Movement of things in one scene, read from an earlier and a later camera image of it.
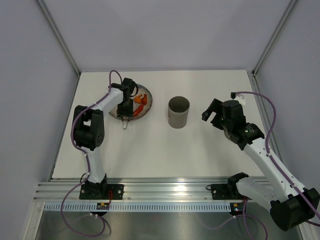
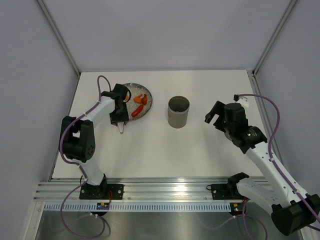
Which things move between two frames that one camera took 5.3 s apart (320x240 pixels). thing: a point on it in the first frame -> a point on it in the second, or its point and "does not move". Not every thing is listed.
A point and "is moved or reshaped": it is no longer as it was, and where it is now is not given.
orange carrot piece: x=137 y=99 does not move
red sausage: x=138 y=110 does not move
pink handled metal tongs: x=125 y=119 is moved or reshaped
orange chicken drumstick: x=144 y=100 does not move
